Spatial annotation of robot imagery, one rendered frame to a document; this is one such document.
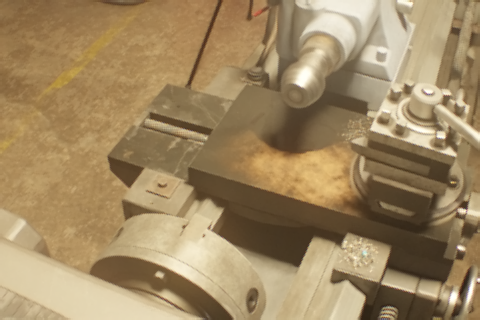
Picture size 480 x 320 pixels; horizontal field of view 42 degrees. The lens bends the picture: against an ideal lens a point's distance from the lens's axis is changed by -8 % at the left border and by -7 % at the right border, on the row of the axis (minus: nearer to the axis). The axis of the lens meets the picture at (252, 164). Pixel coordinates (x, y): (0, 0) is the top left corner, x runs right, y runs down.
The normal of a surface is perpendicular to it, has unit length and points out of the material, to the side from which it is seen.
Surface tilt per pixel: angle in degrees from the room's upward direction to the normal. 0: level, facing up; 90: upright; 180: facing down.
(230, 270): 42
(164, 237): 4
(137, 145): 0
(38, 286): 0
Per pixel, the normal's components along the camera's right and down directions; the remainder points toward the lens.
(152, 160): 0.02, -0.73
